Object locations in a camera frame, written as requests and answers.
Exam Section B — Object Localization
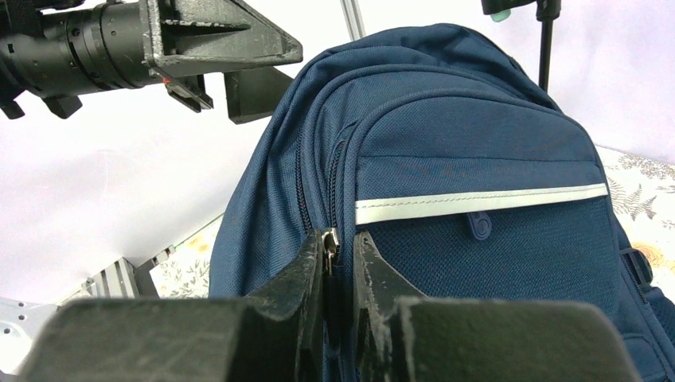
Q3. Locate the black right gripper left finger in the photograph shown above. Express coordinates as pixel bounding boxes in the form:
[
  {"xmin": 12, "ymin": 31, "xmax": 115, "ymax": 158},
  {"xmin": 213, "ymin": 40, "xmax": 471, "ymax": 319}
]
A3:
[{"xmin": 18, "ymin": 231, "xmax": 324, "ymax": 381}]

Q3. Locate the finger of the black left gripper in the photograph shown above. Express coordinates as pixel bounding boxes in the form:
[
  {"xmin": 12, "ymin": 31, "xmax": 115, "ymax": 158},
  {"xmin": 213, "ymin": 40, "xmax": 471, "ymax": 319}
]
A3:
[
  {"xmin": 153, "ymin": 0, "xmax": 304, "ymax": 80},
  {"xmin": 224, "ymin": 67, "xmax": 293, "ymax": 124}
]

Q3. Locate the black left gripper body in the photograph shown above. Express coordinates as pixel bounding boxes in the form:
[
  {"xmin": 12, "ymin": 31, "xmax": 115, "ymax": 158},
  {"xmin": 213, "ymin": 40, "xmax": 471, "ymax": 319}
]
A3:
[{"xmin": 138, "ymin": 1, "xmax": 222, "ymax": 112}]

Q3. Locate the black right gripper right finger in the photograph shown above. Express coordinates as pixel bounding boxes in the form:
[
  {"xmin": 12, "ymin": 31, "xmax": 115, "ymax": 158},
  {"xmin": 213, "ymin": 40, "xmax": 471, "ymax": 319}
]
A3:
[{"xmin": 353, "ymin": 232, "xmax": 640, "ymax": 381}]

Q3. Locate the aluminium frame rail right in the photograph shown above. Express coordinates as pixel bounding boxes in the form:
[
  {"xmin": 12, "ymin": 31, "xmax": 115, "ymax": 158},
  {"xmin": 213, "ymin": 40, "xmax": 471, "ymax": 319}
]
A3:
[{"xmin": 340, "ymin": 0, "xmax": 366, "ymax": 41}]

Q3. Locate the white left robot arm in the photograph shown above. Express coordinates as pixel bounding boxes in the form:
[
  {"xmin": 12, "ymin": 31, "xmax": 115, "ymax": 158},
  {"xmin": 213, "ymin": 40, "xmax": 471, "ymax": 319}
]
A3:
[{"xmin": 1, "ymin": 1, "xmax": 303, "ymax": 124}]

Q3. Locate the navy blue backpack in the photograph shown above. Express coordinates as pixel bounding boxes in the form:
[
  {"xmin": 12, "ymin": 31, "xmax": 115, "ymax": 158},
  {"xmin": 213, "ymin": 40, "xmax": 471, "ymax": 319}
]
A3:
[{"xmin": 209, "ymin": 24, "xmax": 674, "ymax": 381}]

